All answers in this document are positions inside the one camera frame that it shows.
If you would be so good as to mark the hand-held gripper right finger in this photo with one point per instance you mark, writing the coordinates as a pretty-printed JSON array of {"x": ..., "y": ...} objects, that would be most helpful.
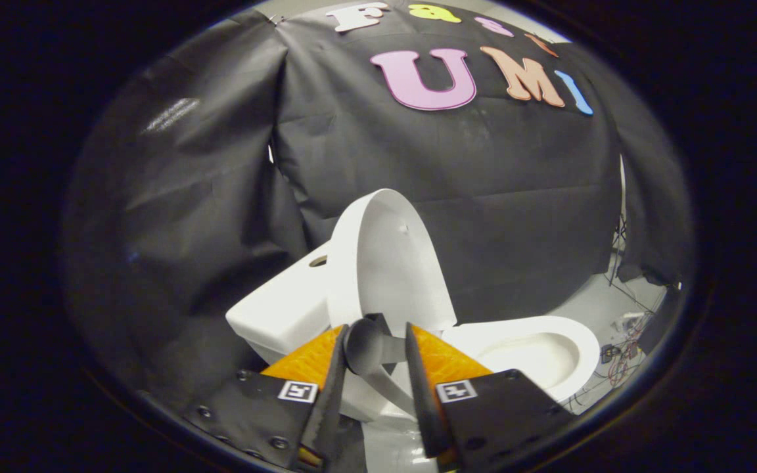
[{"x": 421, "y": 394}]

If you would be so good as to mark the white toilet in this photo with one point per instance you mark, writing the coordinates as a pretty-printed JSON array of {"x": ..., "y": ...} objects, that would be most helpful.
[{"x": 280, "y": 315}]

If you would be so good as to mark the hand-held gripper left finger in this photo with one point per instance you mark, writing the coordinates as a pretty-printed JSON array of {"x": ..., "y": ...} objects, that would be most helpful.
[{"x": 336, "y": 387}]

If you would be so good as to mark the toilet flush button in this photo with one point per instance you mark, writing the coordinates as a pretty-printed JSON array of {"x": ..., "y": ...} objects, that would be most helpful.
[{"x": 318, "y": 261}]

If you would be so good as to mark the white toilet lid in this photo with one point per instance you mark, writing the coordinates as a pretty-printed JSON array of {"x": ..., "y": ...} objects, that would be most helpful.
[{"x": 391, "y": 269}]

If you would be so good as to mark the small black device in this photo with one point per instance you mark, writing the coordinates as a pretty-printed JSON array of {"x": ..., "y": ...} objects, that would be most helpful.
[{"x": 610, "y": 353}]

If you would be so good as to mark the black backdrop cloth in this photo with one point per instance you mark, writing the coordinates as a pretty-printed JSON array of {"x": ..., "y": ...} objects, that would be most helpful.
[{"x": 483, "y": 184}]

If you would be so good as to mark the white toilet seat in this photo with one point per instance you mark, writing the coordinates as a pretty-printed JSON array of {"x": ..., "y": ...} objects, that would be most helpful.
[{"x": 583, "y": 341}]

